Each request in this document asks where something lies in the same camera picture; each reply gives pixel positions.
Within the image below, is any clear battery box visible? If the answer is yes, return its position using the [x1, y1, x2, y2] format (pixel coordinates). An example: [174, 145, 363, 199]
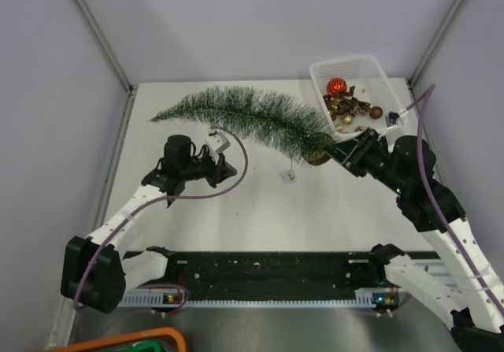
[280, 169, 297, 183]

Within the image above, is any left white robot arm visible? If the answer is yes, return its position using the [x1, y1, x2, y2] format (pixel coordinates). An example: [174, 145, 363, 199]
[61, 128, 237, 313]

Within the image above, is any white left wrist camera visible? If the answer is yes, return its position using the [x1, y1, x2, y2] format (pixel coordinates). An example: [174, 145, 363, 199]
[206, 129, 231, 162]

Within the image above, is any small green christmas tree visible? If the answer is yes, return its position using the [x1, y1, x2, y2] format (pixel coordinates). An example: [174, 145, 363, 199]
[150, 86, 338, 164]

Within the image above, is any orange bin rim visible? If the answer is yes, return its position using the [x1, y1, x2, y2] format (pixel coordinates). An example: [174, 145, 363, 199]
[53, 327, 187, 352]

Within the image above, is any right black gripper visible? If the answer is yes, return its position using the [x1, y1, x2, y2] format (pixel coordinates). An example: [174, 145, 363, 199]
[323, 127, 407, 195]

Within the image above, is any red glitter bauble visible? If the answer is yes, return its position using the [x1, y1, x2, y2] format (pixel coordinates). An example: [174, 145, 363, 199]
[326, 77, 347, 95]

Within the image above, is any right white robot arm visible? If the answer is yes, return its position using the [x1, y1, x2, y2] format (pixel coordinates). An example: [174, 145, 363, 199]
[324, 129, 503, 351]

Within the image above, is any brown ribbon bow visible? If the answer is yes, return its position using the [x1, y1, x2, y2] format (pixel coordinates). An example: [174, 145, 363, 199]
[323, 86, 372, 120]

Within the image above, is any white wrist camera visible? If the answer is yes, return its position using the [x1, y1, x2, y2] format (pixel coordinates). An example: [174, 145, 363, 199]
[206, 129, 231, 162]
[385, 108, 409, 129]

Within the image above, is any brown bauble right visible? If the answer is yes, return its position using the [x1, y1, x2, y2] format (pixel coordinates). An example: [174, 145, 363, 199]
[369, 106, 384, 120]

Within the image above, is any green bin lid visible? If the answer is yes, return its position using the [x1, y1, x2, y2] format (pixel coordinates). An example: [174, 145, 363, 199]
[124, 339, 174, 352]

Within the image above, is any white plastic basket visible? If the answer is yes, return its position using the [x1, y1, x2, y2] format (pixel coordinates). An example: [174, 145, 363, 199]
[309, 55, 405, 142]

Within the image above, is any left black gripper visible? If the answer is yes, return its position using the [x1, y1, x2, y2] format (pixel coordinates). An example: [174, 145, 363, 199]
[180, 150, 236, 188]

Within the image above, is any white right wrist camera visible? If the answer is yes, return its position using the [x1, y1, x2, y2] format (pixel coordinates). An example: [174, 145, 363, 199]
[385, 108, 409, 129]

